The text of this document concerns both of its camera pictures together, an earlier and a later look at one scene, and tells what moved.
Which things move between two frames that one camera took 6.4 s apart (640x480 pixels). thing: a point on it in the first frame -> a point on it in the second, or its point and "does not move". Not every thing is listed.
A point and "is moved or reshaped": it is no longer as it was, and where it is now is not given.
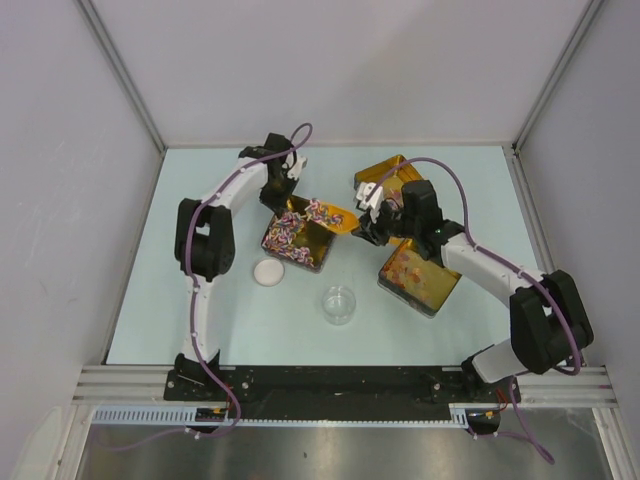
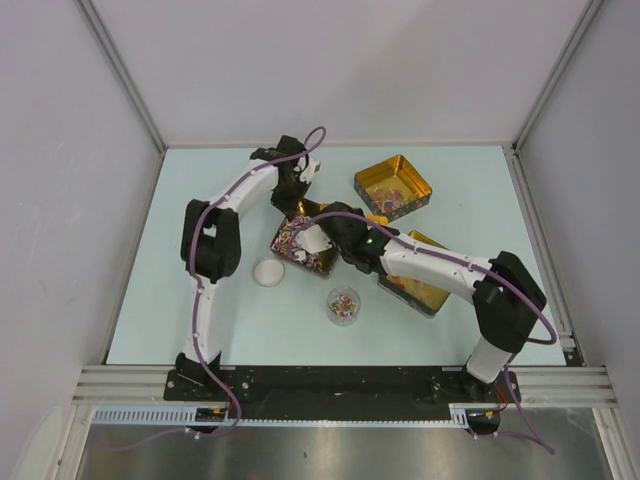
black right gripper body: (388, 223) -> (344, 252)
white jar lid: (269, 272) does not move
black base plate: (339, 392) does not move
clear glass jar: (338, 305) does not move
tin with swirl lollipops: (291, 239) is moved or reshaped
